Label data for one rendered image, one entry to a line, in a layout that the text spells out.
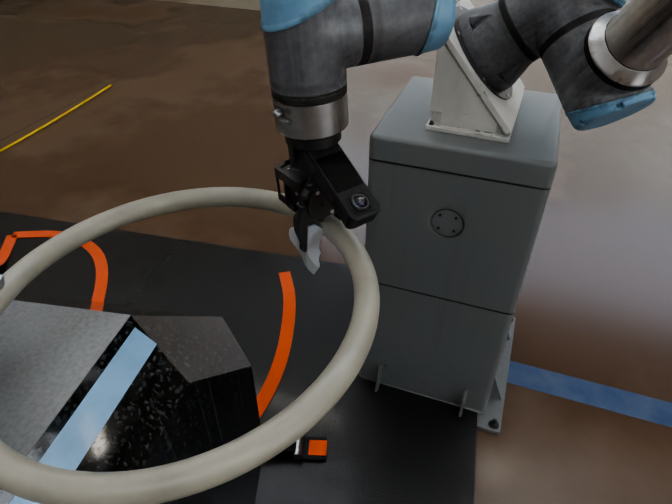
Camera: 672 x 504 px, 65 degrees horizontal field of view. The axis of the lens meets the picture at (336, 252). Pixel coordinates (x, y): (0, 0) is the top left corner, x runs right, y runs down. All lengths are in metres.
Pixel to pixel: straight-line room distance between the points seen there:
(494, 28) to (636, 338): 1.29
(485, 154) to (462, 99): 0.13
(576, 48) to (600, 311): 1.25
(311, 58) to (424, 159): 0.63
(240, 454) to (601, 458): 1.37
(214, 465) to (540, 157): 0.90
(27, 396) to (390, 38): 0.59
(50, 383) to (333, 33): 0.52
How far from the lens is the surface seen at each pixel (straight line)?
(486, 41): 1.20
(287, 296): 1.98
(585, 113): 1.11
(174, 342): 0.83
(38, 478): 0.55
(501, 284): 1.34
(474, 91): 1.18
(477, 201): 1.21
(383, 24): 0.62
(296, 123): 0.63
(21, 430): 0.71
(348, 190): 0.64
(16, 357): 0.79
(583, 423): 1.80
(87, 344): 0.76
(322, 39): 0.59
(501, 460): 1.64
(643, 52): 1.05
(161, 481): 0.50
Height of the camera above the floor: 1.37
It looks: 38 degrees down
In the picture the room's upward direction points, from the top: straight up
